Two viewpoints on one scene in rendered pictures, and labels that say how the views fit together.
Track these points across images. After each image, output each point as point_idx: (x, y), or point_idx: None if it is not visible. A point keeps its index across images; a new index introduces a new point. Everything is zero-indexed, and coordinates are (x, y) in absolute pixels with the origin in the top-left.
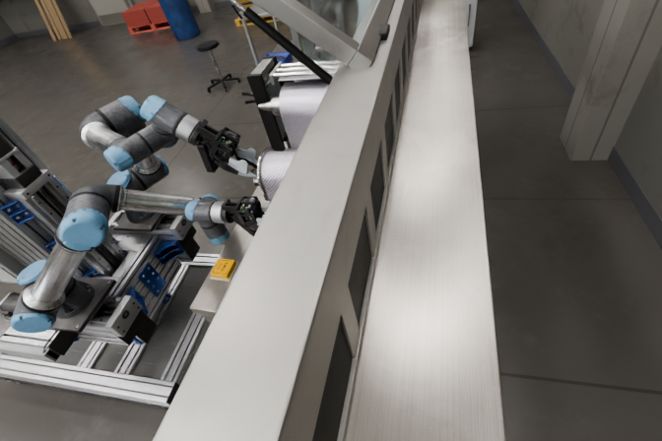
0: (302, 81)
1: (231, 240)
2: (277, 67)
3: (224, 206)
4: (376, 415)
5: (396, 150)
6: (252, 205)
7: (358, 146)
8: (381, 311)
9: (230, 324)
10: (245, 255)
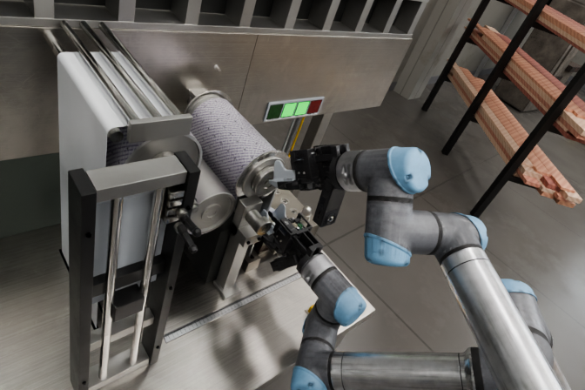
0: (97, 149)
1: (297, 353)
2: (158, 117)
3: (319, 242)
4: None
5: None
6: (288, 218)
7: None
8: None
9: None
10: None
